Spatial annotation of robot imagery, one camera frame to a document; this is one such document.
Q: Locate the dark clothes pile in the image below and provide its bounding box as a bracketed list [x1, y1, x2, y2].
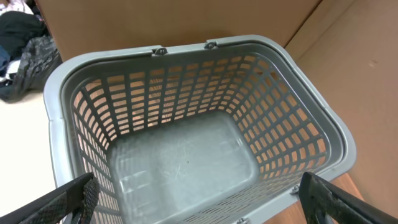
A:
[1, 1, 62, 103]

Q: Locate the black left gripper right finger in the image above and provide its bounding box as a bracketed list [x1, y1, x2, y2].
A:
[298, 172, 397, 224]

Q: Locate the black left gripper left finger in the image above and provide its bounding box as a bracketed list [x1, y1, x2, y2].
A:
[1, 172, 100, 224]

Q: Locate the grey plastic basket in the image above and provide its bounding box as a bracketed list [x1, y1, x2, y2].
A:
[44, 35, 356, 223]

